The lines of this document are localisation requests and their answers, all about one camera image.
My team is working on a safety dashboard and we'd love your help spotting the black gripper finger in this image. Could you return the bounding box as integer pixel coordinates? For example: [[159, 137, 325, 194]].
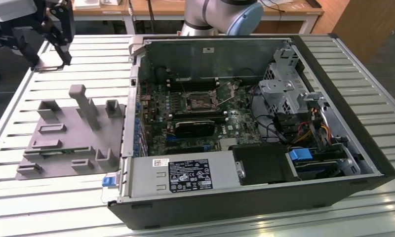
[[0, 15, 41, 69], [31, 0, 75, 67]]

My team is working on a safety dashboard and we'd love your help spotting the grey power supply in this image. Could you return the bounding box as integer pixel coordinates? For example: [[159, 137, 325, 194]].
[[117, 154, 241, 198]]

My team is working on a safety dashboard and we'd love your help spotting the black RAM slot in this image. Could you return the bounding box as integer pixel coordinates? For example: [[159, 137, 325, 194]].
[[171, 111, 224, 118], [165, 78, 217, 86], [166, 84, 218, 92], [171, 115, 225, 122]]

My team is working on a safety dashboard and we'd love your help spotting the hard disk in blue carrier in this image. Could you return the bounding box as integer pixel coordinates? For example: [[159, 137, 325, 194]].
[[286, 147, 348, 181]]

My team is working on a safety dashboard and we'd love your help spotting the silver chipset heat sink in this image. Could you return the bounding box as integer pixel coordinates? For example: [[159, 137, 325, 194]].
[[217, 138, 238, 151]]

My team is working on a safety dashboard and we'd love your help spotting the black wire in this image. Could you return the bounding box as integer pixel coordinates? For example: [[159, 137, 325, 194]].
[[253, 112, 290, 145]]

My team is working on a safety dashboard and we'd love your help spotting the metal socket cover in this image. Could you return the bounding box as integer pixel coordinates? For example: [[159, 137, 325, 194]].
[[213, 80, 244, 104]]

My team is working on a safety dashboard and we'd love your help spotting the black graphics card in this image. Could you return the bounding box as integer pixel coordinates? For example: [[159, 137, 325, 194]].
[[173, 120, 216, 139]]

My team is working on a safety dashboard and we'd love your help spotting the silver metal disk bay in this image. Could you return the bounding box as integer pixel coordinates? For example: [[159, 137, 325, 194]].
[[257, 46, 309, 115]]

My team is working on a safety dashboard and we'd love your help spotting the CPU socket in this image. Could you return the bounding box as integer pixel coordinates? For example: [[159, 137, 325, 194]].
[[181, 91, 222, 112]]

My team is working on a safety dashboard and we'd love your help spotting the wooden desk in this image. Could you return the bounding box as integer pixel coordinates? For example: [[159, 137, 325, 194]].
[[71, 0, 325, 35]]

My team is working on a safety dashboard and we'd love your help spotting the thin metal locking lever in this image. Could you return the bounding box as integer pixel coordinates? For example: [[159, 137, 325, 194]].
[[216, 92, 240, 107]]

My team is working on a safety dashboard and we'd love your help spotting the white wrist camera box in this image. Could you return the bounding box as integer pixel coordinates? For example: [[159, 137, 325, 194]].
[[0, 0, 37, 23]]

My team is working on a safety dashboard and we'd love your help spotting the black open PC case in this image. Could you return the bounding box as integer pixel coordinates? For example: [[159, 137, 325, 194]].
[[105, 33, 395, 224]]

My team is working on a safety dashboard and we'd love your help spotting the yellow red wire bundle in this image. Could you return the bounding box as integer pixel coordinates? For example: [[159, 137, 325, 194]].
[[290, 106, 333, 149]]

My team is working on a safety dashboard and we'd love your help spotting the green motherboard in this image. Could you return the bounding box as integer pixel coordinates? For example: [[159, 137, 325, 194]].
[[135, 80, 264, 158]]

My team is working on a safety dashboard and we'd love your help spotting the wooden cabinet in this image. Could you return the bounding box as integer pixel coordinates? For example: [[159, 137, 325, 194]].
[[310, 0, 395, 65]]

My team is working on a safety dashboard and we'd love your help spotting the grey parts rack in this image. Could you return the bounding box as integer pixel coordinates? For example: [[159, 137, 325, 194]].
[[14, 84, 127, 181]]

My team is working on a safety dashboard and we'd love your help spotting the blue case latch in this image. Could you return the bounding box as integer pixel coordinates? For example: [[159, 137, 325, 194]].
[[101, 173, 119, 188]]

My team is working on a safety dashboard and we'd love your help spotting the black plastic shroud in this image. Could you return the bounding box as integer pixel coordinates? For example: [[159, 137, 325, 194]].
[[230, 144, 298, 186]]

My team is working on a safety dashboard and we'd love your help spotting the green RAM stick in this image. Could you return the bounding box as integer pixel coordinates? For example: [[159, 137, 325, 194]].
[[41, 147, 90, 158]]

